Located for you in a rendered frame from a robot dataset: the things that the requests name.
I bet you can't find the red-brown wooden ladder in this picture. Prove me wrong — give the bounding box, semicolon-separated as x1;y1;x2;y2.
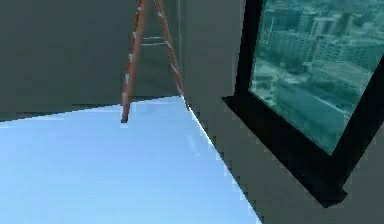
120;0;191;124

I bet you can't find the black framed window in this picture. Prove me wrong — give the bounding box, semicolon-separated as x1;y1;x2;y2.
222;0;384;210

